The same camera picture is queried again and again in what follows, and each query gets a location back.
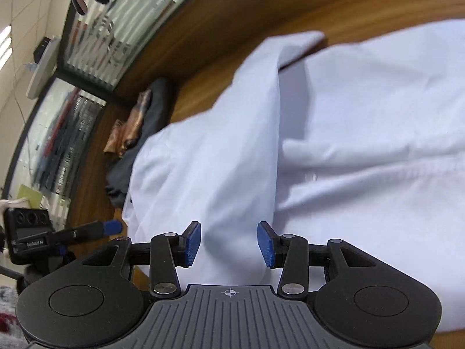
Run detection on white garment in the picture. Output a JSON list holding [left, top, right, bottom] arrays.
[[123, 19, 464, 332]]

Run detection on brown crumpled garment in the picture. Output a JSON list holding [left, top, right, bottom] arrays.
[[103, 89, 152, 159]]

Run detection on dark grey folded garment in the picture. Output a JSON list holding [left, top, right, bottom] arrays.
[[105, 78, 177, 208]]

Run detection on glass partition with stripes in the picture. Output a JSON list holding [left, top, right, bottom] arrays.
[[1, 0, 185, 207]]

